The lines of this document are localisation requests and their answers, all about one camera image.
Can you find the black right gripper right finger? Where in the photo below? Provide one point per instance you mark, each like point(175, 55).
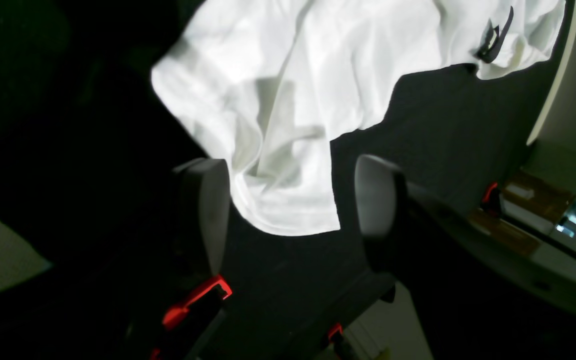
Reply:
point(402, 225)

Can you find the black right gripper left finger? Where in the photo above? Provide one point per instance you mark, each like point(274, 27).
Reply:
point(201, 210)

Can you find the white printed t-shirt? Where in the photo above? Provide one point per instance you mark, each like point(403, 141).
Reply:
point(266, 85)

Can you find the red clamp back right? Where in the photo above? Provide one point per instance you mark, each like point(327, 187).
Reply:
point(189, 324)

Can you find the black table cloth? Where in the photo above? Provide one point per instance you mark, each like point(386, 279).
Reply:
point(84, 144)

